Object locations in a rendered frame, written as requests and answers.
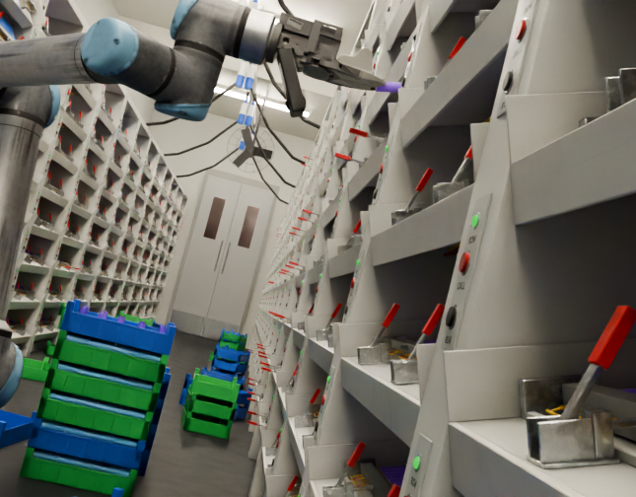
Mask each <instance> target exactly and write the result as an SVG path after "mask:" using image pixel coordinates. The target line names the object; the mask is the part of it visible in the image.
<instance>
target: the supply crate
mask: <svg viewBox="0 0 636 497"><path fill-rule="evenodd" d="M80 305H81V300H77V299H74V302H72V301H68V303H67V306H66V310H65V313H64V317H63V320H62V324H61V326H60V329H62V330H66V331H70V332H74V333H79V334H83V335H87V336H91V337H94V338H98V339H102V340H107V341H111V342H115V343H119V344H123V345H127V346H132V347H136V348H140V349H144V350H148V351H152V352H156V353H161V354H165V355H169V356H170V352H171V349H172V345H173V341H174V338H175V334H176V330H177V328H176V327H175V324H174V323H172V322H169V323H168V326H167V330H166V333H160V332H159V329H158V328H157V327H153V326H150V325H145V328H141V327H138V325H139V323H137V322H133V321H129V320H125V321H124V323H120V322H117V320H118V318H114V317H110V316H106V319H101V318H98V315H99V314H98V313H94V312H90V311H88V313H87V314H86V315H85V314H81V313H79V312H80V309H79V308H80Z"/></svg>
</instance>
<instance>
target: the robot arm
mask: <svg viewBox="0 0 636 497"><path fill-rule="evenodd" d="M275 21H276V17H275V15H272V14H269V13H266V12H263V11H260V10H257V9H254V8H250V7H247V6H243V5H240V4H237V3H234V2H231V1H228V0H179V2H178V4H177V8H176V10H175V13H174V18H173V20H172V23H171V29H170V36H171V38H172V39H173V40H175V44H174V47H173V48H170V47H168V46H166V45H165V44H163V43H161V42H159V41H157V40H156V39H154V38H152V37H150V36H148V35H145V34H144V33H142V32H140V31H138V30H136V29H134V28H133V27H132V26H131V25H129V24H128V23H126V22H124V21H121V20H118V19H116V18H111V17H107V18H102V19H100V20H98V21H97V22H96V23H94V24H93V25H92V26H91V27H90V28H89V29H88V31H87V32H86V33H79V34H71V35H54V36H45V37H36V38H27V39H18V40H9V41H0V408H1V407H2V406H4V405H5V404H6V403H7V402H8V401H9V400H10V399H11V398H12V396H13V395H14V393H15V391H16V390H17V388H18V385H19V379H20V377H21V376H22V373H23V355H22V352H21V350H19V347H18V346H17V345H16V344H15V343H13V342H11V338H12V333H13V330H12V329H11V328H10V326H9V325H8V324H7V323H6V321H5V316H6V312H7V307H8V302H9V297H10V292H11V287H12V282H13V277H14V272H15V266H16V261H17V256H18V251H19V246H20V241H21V236H22V231H23V227H24V222H25V217H26V212H27V207H28V202H29V197H30V191H31V186H32V181H33V176H34V171H35V162H36V157H37V152H38V147H39V142H40V137H41V133H42V132H43V129H44V128H46V127H48V126H49V125H51V124H52V123H53V121H54V120H55V116H56V115H58V112H59V108H60V90H59V87H58V85H73V84H98V83H99V84H103V85H110V84H121V85H124V86H126V87H128V88H130V89H133V90H135V91H137V92H139V93H141V94H143V95H145V96H147V97H149V98H151V99H153V100H155V103H154V106H155V110H156V111H159V112H160V113H163V114H166V115H169V116H173V117H176V118H180V119H185V120H190V121H202V120H203V119H205V117H206V115H207V113H208V110H209V108H210V107H211V106H212V103H211V102H212V98H213V95H214V92H215V89H216V86H217V82H218V79H219V76H220V73H221V69H222V66H223V63H224V60H225V57H226V55H228V56H231V57H234V58H237V59H241V60H244V61H247V62H250V63H253V64H257V65H262V64H263V62H264V59H265V62H269V63H273V61H274V58H275V55H276V53H277V62H278V66H279V71H280V75H281V79H282V83H283V87H284V92H285V96H286V101H285V106H286V108H287V109H288V110H289V112H290V116H291V117H293V118H294V117H299V116H303V115H304V112H305V108H306V104H307V102H306V99H305V97H304V96H303V94H302V90H301V86H300V81H299V77H298V73H297V72H299V73H301V72H303V74H304V75H306V76H309V77H311V78H314V79H317V80H321V81H324V82H327V83H330V84H333V85H337V86H342V87H346V88H351V89H352V88H353V89H358V90H365V91H375V90H376V89H375V88H376V87H380V86H385V85H386V81H384V80H382V79H381V78H379V77H377V76H374V75H373V74H372V67H373V53H372V51H371V50H370V49H369V48H365V47H364V48H361V49H360V51H359V52H358V53H357V54H356V55H354V56H349V55H345V54H343V55H340V56H339V57H338V59H337V61H336V60H335V58H336V55H337V53H338V50H339V47H340V44H341V38H342V34H343V32H342V31H343V28H341V27H338V26H335V25H332V24H328V23H325V22H322V21H319V20H316V19H315V21H314V22H311V21H308V20H305V19H302V18H298V17H295V16H292V15H289V14H286V13H283V12H281V16H280V19H279V22H276V24H275ZM330 27H331V28H330ZM333 28H335V29H333ZM283 42H287V44H285V43H283ZM293 56H294V57H293ZM294 60H295V61H294ZM295 63H296V65H295ZM296 68H297V69H296Z"/></svg>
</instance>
